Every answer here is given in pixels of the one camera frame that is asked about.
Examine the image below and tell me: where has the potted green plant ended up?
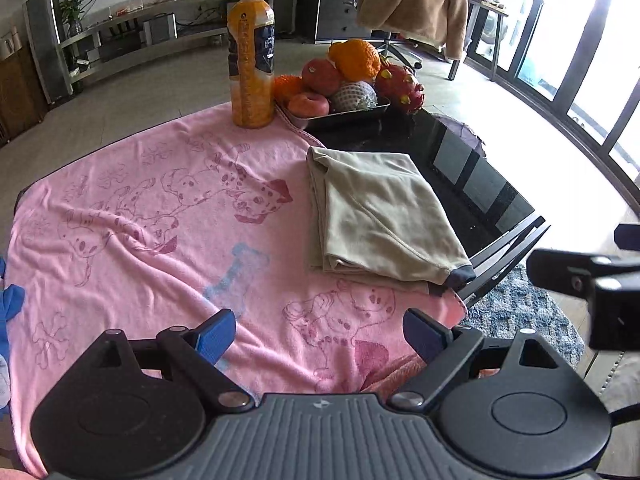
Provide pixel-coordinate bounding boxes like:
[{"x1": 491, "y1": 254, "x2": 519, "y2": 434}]
[{"x1": 60, "y1": 0, "x2": 84, "y2": 37}]

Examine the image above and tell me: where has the red apple upper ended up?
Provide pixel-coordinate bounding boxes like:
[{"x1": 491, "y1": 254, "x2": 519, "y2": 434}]
[{"x1": 302, "y1": 58, "x2": 342, "y2": 98}]

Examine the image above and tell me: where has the tan fleece jacket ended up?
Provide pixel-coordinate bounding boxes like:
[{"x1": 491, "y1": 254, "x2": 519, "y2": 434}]
[{"x1": 357, "y1": 0, "x2": 469, "y2": 61}]

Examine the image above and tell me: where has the black drawer cabinet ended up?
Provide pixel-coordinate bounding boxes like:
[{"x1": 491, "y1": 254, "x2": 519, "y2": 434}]
[{"x1": 295, "y1": 0, "x2": 371, "y2": 44}]

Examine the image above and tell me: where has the black fruit tray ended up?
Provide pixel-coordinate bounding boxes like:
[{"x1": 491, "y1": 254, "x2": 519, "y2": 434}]
[{"x1": 277, "y1": 99, "x2": 390, "y2": 134}]

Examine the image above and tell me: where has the pink cartoon blanket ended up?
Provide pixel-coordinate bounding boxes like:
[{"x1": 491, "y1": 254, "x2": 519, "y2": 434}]
[{"x1": 6, "y1": 104, "x2": 466, "y2": 477}]

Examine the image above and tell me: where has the small orange tangerine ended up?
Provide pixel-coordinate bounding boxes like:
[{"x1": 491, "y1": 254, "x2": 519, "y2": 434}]
[{"x1": 273, "y1": 75, "x2": 306, "y2": 108}]

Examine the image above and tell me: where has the red apple lower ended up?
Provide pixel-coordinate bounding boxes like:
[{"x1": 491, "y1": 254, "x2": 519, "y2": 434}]
[{"x1": 288, "y1": 92, "x2": 331, "y2": 118}]

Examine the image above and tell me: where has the bumpy orange citrus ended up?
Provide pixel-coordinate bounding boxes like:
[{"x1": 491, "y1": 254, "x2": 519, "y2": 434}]
[{"x1": 328, "y1": 38, "x2": 382, "y2": 82}]

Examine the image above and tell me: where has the red apple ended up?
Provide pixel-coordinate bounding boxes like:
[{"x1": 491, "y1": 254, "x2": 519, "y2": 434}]
[
  {"x1": 288, "y1": 92, "x2": 331, "y2": 118},
  {"x1": 302, "y1": 58, "x2": 342, "y2": 98}
]

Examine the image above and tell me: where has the blue grey floor rug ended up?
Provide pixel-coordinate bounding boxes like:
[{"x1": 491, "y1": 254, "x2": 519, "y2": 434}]
[{"x1": 461, "y1": 263, "x2": 585, "y2": 368}]

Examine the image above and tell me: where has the red dragon fruit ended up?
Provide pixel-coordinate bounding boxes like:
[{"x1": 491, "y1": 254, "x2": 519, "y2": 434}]
[{"x1": 374, "y1": 58, "x2": 425, "y2": 115}]

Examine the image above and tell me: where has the wooden cabinet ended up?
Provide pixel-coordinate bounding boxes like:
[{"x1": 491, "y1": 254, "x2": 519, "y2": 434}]
[{"x1": 0, "y1": 44, "x2": 49, "y2": 143}]

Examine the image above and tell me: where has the tall grey speaker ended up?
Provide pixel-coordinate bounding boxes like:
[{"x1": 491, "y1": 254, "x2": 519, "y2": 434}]
[{"x1": 23, "y1": 0, "x2": 73, "y2": 104}]

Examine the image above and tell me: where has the orange juice bottle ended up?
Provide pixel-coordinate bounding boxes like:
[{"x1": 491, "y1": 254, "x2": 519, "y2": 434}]
[{"x1": 227, "y1": 0, "x2": 276, "y2": 129}]

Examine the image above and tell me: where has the beige shirt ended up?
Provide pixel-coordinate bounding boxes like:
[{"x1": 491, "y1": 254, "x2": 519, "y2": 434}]
[{"x1": 307, "y1": 146, "x2": 476, "y2": 289}]

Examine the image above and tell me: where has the grey tv stand shelf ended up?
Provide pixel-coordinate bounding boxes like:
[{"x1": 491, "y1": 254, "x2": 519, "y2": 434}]
[{"x1": 56, "y1": 0, "x2": 239, "y2": 86}]

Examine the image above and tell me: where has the blue garment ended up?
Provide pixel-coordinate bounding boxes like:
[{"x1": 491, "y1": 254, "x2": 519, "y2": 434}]
[{"x1": 0, "y1": 258, "x2": 25, "y2": 416}]

